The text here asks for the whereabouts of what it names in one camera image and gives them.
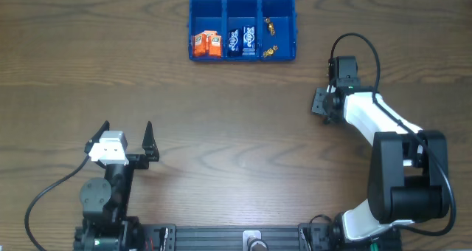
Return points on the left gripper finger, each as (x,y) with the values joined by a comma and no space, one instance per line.
(150,144)
(99,133)

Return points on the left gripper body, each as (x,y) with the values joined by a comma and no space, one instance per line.
(138,161)

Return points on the orange candy box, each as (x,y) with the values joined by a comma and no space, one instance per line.
(215,46)
(199,46)
(211,32)

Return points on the blue candy pack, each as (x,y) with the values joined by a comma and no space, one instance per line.
(235,43)
(249,40)

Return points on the gold candy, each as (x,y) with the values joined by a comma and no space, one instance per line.
(269,26)
(270,51)

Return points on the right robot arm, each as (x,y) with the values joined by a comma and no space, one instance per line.
(405,184)

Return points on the blue tray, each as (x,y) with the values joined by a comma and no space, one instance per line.
(241,13)

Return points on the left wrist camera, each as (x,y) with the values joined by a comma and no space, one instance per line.
(109,147)

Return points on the mounting rail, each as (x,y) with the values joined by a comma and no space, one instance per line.
(214,240)

